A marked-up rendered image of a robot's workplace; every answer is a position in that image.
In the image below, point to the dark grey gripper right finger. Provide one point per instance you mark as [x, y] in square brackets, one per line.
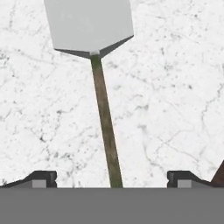
[182, 176]

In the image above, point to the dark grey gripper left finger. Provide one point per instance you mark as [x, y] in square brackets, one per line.
[43, 176]

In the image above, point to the dark brown object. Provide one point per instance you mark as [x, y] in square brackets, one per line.
[219, 176]

